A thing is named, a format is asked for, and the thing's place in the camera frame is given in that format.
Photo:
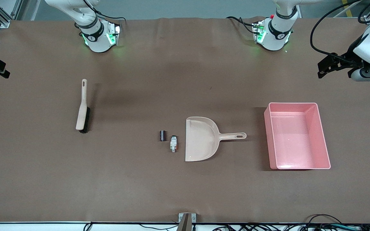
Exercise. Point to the white electronic connector part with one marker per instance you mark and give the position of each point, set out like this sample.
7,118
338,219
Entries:
173,143

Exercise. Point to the grey metal edge bracket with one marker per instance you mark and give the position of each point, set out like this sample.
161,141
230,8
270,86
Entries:
187,218

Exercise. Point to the pink plastic bin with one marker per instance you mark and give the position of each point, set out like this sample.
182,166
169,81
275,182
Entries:
295,138

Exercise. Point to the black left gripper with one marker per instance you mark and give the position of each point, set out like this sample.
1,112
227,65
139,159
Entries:
351,55

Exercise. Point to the brown table mat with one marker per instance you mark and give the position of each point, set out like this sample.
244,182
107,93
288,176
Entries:
172,80

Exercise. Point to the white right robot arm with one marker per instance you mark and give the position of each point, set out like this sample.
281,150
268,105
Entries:
96,38

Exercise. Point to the beige hand brush black bristles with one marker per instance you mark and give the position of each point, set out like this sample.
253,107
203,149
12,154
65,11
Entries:
82,112

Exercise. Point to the beige plastic dustpan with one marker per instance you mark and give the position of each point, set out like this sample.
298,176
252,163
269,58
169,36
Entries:
201,139

